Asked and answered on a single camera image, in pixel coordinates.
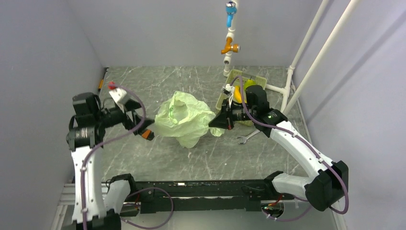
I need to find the yellow fake banana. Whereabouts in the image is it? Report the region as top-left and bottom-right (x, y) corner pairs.
(233, 85), (247, 104)

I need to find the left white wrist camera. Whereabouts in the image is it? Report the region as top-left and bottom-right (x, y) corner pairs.
(108, 81), (130, 110)

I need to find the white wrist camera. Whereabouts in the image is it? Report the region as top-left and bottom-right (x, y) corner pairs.
(108, 81), (130, 110)
(223, 84), (235, 107)

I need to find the silver wrench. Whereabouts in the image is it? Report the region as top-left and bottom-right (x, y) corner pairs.
(237, 130), (260, 145)

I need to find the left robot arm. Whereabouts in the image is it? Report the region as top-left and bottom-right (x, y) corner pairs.
(63, 89), (154, 230)

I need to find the pale yellow plastic basket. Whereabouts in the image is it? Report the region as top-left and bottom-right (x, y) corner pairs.
(215, 69), (268, 127)

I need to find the white pvc pipe frame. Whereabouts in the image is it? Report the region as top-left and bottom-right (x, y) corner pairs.
(222, 0), (363, 123)

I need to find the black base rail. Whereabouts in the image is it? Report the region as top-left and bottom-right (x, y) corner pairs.
(106, 179), (295, 214)

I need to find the orange handled tool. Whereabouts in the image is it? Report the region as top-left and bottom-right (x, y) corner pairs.
(97, 67), (109, 94)

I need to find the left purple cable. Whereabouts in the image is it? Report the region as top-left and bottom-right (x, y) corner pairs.
(79, 83), (174, 230)

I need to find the green fake pear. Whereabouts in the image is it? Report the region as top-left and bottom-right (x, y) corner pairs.
(243, 79), (257, 90)

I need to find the blue tap valve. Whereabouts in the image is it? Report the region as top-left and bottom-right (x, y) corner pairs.
(226, 1), (237, 28)

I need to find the light green plastic bag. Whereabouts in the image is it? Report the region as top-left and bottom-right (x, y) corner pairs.
(155, 91), (225, 149)

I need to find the purple cable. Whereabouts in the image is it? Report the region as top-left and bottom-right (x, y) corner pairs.
(79, 83), (174, 230)
(231, 76), (350, 222)

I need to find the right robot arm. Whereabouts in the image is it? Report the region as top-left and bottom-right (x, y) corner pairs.
(209, 84), (349, 214)

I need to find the orange black hex key set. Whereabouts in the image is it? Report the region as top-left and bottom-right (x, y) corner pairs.
(141, 129), (155, 141)

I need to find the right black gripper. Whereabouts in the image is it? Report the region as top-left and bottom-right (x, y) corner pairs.
(209, 97), (257, 130)

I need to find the orange tap valve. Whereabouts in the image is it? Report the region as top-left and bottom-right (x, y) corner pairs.
(221, 37), (240, 55)

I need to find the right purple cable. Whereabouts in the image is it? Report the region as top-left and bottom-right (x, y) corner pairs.
(231, 76), (350, 222)

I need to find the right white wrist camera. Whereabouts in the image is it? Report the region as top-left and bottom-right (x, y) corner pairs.
(223, 84), (235, 107)

